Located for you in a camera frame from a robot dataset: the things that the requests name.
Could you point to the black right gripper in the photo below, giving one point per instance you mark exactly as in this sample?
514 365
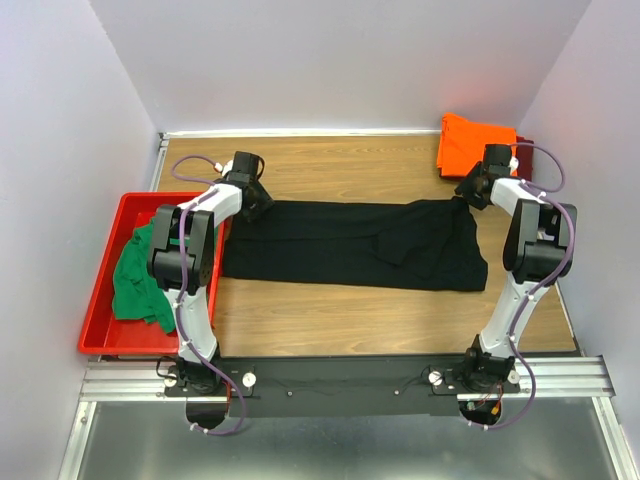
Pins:
464 188

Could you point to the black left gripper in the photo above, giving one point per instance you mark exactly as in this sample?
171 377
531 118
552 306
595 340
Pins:
264 202

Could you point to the black t shirt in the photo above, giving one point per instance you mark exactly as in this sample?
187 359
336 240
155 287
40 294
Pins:
428 245

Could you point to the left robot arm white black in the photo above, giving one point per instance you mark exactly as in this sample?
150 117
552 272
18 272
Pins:
183 250

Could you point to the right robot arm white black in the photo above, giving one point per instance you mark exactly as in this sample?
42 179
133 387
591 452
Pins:
538 250

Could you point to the orange folded t shirt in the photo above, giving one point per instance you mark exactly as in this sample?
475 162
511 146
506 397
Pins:
455 125

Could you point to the dark red folded t shirt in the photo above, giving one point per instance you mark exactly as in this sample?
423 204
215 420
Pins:
525 155

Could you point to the green crumpled t shirt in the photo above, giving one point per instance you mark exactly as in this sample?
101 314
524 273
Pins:
136 294

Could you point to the red plastic tray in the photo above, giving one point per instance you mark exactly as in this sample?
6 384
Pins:
102 333

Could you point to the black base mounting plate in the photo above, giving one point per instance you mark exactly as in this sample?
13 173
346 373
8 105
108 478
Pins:
236 389

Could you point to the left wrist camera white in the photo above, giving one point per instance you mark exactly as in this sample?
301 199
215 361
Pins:
223 169

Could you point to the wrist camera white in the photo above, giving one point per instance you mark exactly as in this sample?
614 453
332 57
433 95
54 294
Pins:
223 169
513 164

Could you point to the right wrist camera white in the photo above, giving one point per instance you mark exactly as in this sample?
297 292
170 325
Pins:
513 164

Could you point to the aluminium frame rail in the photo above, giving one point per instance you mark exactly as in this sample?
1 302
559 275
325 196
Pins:
137 381

